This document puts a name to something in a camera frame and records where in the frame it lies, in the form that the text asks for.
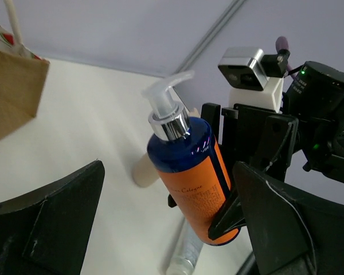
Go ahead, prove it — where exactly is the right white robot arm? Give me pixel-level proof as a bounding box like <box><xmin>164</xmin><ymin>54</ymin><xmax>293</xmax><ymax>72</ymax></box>
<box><xmin>202</xmin><ymin>56</ymin><xmax>344</xmax><ymax>183</ymax></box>

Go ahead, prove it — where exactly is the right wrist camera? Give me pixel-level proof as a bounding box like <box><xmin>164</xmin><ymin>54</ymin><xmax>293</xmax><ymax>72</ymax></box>
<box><xmin>218</xmin><ymin>46</ymin><xmax>284</xmax><ymax>113</ymax></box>

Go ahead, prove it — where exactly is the silver squeeze tube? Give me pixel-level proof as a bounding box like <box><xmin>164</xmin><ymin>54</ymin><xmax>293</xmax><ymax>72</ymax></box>
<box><xmin>166</xmin><ymin>219</ymin><xmax>204</xmax><ymax>275</ymax></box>

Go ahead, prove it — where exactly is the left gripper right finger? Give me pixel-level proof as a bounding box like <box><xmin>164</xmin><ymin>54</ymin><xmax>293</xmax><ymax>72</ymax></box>
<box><xmin>233</xmin><ymin>162</ymin><xmax>344</xmax><ymax>274</ymax></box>

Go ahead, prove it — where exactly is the burlap watermelon canvas bag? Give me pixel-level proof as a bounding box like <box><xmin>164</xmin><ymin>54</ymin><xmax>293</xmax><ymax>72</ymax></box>
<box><xmin>0</xmin><ymin>0</ymin><xmax>50</xmax><ymax>148</ymax></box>

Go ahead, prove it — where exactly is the beige pump bottle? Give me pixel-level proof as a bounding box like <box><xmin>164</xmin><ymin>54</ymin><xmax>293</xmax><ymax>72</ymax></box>
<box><xmin>132</xmin><ymin>103</ymin><xmax>200</xmax><ymax>187</ymax></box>

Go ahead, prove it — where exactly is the right aluminium frame post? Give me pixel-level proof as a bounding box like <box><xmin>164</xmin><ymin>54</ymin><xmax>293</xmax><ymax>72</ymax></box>
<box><xmin>174</xmin><ymin>0</ymin><xmax>246</xmax><ymax>73</ymax></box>

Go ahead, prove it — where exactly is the orange blue pump bottle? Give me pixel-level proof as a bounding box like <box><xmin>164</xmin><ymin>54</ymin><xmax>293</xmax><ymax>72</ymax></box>
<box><xmin>142</xmin><ymin>70</ymin><xmax>239</xmax><ymax>246</ymax></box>

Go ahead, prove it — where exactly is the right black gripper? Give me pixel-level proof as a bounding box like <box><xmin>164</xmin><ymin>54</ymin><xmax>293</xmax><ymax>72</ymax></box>
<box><xmin>167</xmin><ymin>102</ymin><xmax>300</xmax><ymax>241</ymax></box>

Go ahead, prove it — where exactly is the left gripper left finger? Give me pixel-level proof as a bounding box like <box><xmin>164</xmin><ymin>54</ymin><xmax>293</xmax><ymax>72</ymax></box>
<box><xmin>0</xmin><ymin>160</ymin><xmax>105</xmax><ymax>274</ymax></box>

